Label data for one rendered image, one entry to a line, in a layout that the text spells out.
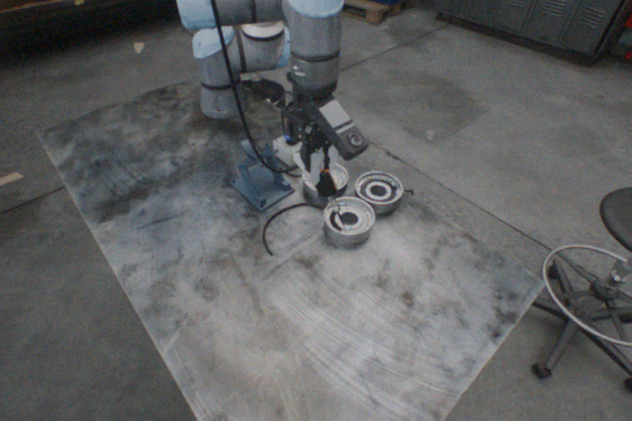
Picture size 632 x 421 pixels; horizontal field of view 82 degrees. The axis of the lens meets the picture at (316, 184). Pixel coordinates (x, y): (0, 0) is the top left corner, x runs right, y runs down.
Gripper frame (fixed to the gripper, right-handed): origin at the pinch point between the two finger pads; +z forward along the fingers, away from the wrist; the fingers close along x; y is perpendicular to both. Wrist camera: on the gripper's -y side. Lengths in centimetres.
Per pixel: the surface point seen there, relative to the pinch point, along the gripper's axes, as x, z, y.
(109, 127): 20, 13, 68
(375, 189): -15.4, 11.7, -2.0
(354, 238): -0.2, 10.2, -9.1
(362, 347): 13.6, 13.0, -24.0
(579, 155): -202, 93, -19
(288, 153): -7.0, 9.1, 19.5
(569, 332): -73, 83, -56
